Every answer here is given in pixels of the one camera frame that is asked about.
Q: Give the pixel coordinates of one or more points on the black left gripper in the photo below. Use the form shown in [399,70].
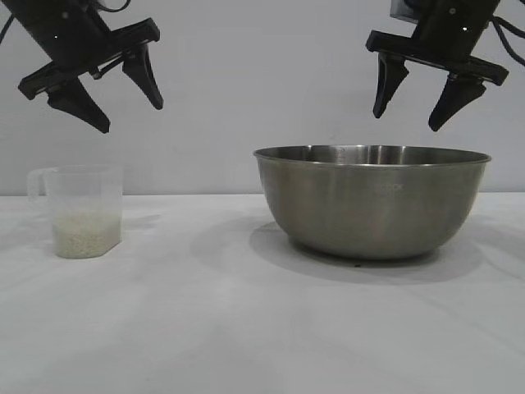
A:
[69,37]

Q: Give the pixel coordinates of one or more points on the stainless steel mixing bowl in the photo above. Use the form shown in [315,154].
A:
[369,209]

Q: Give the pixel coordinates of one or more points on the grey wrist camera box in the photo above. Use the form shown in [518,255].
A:
[402,9]

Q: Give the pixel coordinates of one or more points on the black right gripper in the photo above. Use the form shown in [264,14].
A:
[447,33]

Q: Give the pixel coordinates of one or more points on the white rice grains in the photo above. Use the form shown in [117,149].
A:
[86,236]

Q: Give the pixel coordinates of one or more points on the clear plastic measuring cup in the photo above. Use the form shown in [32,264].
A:
[82,189]

